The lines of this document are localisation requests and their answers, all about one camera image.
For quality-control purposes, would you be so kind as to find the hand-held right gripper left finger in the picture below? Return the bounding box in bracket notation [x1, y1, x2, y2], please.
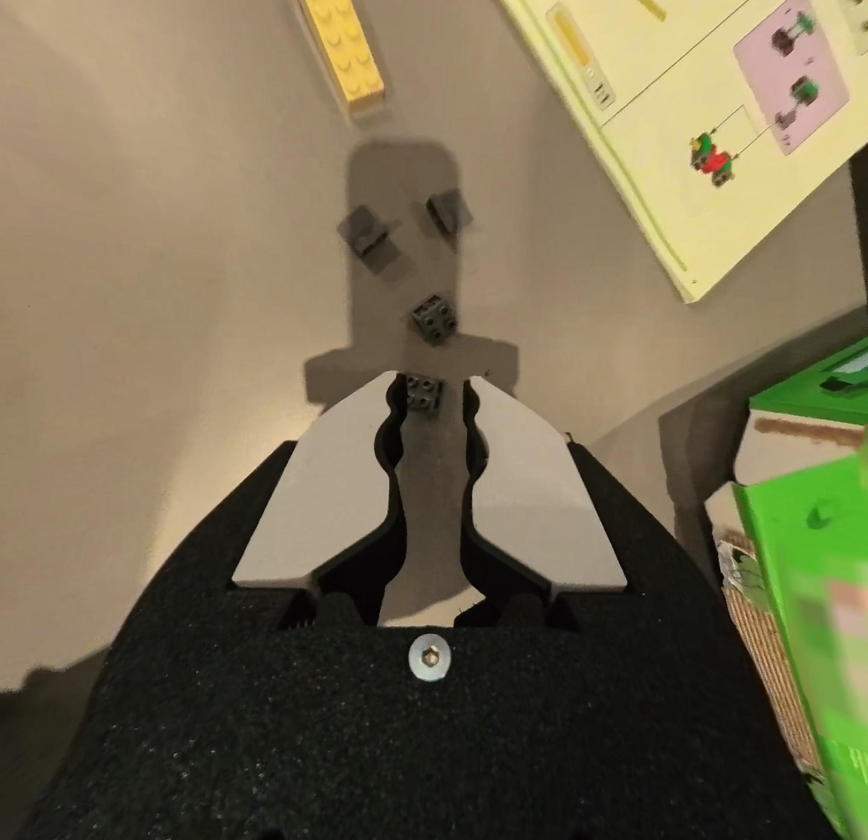
[232, 371, 408, 627]

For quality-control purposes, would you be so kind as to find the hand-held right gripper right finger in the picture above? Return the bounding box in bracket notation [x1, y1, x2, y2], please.
[460, 375, 628, 627]

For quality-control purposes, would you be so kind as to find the dark grey square brick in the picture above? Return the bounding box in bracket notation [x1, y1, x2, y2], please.
[405, 372, 448, 414]
[410, 291, 458, 347]

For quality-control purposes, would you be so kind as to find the pale green instruction booklet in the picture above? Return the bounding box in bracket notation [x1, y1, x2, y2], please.
[483, 0, 854, 305]

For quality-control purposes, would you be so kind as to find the grey desk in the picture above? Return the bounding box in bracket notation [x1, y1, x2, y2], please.
[0, 0, 868, 692]

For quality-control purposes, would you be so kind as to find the green toy box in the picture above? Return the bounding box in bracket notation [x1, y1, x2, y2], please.
[704, 338, 868, 840]

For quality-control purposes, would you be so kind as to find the tan long brick assembly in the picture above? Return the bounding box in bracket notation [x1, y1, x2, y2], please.
[288, 0, 389, 117]

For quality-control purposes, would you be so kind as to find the grey bracket brick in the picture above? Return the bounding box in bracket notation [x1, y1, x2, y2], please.
[425, 189, 473, 236]
[337, 205, 402, 273]

